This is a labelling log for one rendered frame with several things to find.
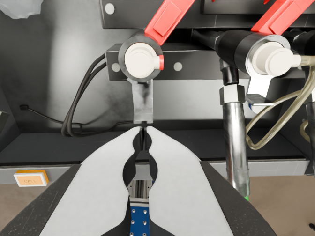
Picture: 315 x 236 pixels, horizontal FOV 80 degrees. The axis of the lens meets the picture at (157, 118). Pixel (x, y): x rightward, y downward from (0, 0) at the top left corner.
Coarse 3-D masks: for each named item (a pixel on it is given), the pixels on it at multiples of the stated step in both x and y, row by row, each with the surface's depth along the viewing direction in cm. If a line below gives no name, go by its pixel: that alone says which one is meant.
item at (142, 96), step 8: (128, 80) 13; (152, 80) 13; (136, 88) 13; (144, 88) 13; (152, 88) 13; (136, 96) 13; (144, 96) 13; (152, 96) 13; (136, 104) 13; (144, 104) 13; (152, 104) 13; (136, 112) 14; (144, 112) 14; (152, 112) 14
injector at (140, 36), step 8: (136, 32) 14; (144, 32) 14; (128, 40) 11; (136, 40) 11; (144, 40) 11; (152, 40) 11; (120, 48) 11; (160, 48) 11; (120, 56) 12; (120, 64) 12; (128, 72) 12; (152, 72) 12; (136, 80) 12; (144, 80) 12
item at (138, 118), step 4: (136, 116) 13; (140, 116) 13; (144, 116) 13; (148, 116) 13; (152, 116) 13; (136, 120) 13; (140, 120) 13; (144, 120) 13; (148, 120) 13; (152, 120) 13
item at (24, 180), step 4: (16, 172) 34; (20, 172) 34; (24, 172) 34; (28, 172) 34; (32, 172) 35; (36, 172) 35; (40, 172) 35; (44, 172) 35; (24, 176) 34; (28, 176) 34; (32, 176) 34; (36, 176) 34; (44, 176) 35; (20, 180) 35; (24, 180) 35; (28, 180) 35; (32, 180) 35; (36, 180) 35; (40, 180) 35; (48, 180) 36; (20, 184) 35; (24, 184) 35; (28, 184) 35; (32, 184) 35; (36, 184) 35; (40, 184) 35
